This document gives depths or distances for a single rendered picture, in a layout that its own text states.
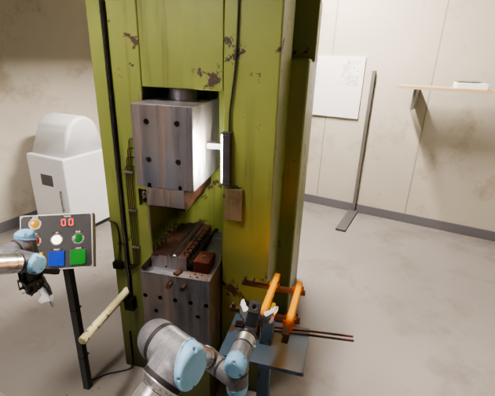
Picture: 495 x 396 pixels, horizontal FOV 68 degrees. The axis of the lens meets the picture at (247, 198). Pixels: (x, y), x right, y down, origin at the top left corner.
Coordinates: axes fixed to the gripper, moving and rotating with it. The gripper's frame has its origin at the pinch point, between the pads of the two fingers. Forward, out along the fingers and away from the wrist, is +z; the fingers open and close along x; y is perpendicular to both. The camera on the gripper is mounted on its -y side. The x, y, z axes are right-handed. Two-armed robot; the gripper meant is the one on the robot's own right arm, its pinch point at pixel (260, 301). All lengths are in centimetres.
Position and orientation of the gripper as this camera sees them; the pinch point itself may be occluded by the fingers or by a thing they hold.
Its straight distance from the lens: 156.3
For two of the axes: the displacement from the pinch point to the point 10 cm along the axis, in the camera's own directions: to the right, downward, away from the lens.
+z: 2.8, -3.4, 9.0
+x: 9.6, 1.3, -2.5
